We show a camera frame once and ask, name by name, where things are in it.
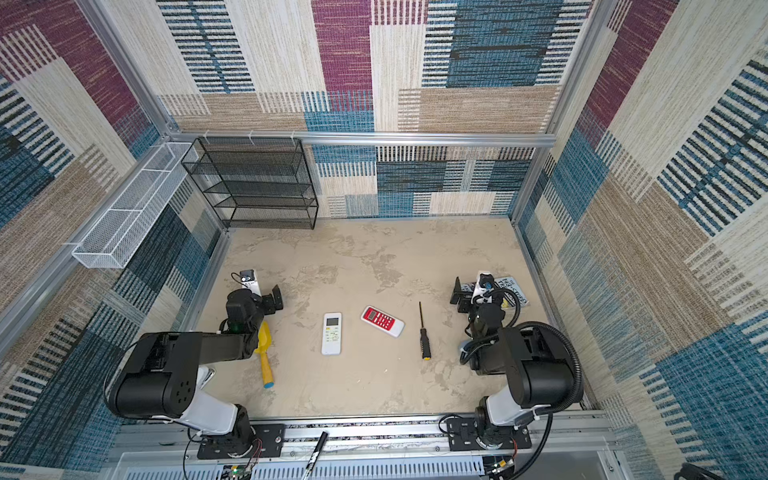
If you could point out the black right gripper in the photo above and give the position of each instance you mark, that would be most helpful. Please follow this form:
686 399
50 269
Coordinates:
465 297

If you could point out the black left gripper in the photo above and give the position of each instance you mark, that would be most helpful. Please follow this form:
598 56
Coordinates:
266 301

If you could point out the black yellow screwdriver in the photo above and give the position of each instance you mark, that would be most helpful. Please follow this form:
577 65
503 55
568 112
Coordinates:
424 339

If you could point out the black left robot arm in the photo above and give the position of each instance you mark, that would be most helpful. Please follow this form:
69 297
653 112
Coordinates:
165 375

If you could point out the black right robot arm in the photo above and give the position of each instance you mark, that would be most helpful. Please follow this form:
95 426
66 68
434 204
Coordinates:
540 365

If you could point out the red white remote control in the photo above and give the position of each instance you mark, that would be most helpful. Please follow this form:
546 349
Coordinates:
382 321

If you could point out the yellow toy shovel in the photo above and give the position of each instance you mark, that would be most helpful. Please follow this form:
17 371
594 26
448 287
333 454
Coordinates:
264 342

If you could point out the black marker pen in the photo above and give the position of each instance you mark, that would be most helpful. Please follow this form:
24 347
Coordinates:
315 455

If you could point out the black wire shelf rack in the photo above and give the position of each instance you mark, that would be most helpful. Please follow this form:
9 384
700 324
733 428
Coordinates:
254 183

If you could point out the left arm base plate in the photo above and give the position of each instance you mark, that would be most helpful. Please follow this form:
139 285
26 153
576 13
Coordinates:
263 441

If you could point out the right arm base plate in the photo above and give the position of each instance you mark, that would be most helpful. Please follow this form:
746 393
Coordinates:
468 434

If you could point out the white mesh wall basket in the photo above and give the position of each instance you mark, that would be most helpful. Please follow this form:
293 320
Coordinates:
117 234

